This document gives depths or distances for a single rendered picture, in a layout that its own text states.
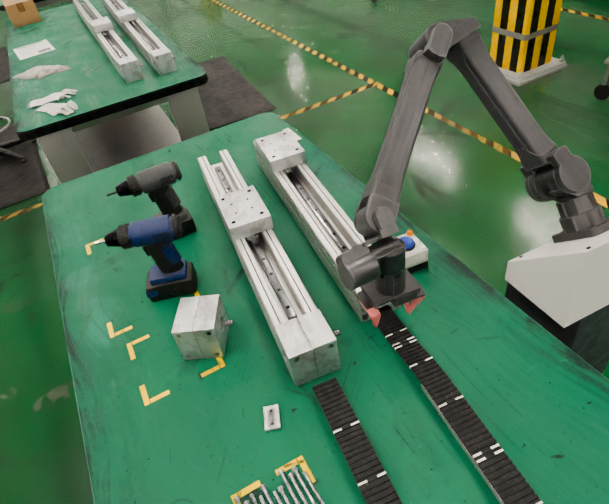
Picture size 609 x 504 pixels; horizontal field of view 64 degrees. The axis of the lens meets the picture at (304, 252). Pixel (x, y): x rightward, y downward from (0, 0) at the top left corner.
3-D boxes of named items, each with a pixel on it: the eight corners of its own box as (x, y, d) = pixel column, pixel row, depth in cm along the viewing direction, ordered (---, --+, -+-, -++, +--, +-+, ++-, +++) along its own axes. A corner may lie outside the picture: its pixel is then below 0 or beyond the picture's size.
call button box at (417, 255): (428, 267, 119) (429, 248, 114) (392, 281, 117) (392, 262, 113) (411, 249, 124) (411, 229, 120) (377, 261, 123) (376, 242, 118)
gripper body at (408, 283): (360, 290, 99) (358, 264, 94) (404, 273, 101) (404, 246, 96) (375, 312, 94) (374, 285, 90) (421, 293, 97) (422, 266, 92)
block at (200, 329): (235, 356, 106) (224, 328, 100) (184, 360, 107) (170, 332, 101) (239, 321, 114) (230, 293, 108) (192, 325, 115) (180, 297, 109)
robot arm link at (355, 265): (388, 202, 87) (369, 211, 96) (332, 226, 84) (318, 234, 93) (415, 263, 87) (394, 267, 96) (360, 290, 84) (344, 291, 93)
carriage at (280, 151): (308, 170, 149) (305, 150, 144) (274, 181, 147) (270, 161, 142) (290, 148, 160) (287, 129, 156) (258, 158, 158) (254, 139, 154)
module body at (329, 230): (401, 307, 110) (400, 280, 105) (361, 322, 108) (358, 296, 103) (284, 154, 169) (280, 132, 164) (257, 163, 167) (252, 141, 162)
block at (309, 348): (351, 364, 101) (348, 334, 94) (295, 387, 98) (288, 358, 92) (334, 333, 107) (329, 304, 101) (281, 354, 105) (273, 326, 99)
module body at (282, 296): (324, 337, 107) (319, 311, 101) (281, 354, 105) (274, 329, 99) (232, 171, 166) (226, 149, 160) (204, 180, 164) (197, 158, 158)
